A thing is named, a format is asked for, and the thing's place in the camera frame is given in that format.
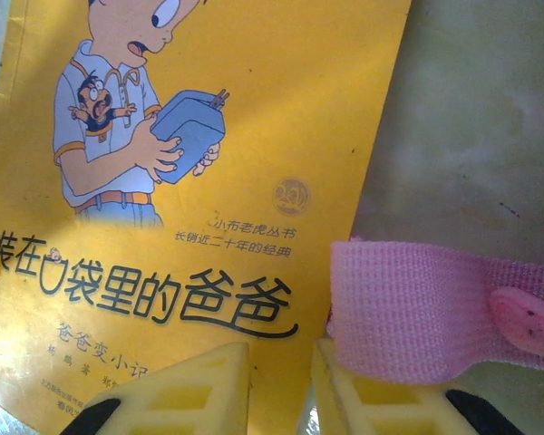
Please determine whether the pink school backpack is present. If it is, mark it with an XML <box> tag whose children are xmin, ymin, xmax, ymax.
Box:
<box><xmin>325</xmin><ymin>237</ymin><xmax>544</xmax><ymax>386</ymax></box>

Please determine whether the yellow cartoon book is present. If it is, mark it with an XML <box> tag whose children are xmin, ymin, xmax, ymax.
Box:
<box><xmin>0</xmin><ymin>0</ymin><xmax>414</xmax><ymax>435</ymax></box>

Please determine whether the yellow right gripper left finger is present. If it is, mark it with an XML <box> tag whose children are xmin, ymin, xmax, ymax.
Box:
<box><xmin>62</xmin><ymin>342</ymin><xmax>253</xmax><ymax>435</ymax></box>

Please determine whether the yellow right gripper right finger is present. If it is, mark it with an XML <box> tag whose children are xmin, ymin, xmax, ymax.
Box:
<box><xmin>309</xmin><ymin>337</ymin><xmax>523</xmax><ymax>435</ymax></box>

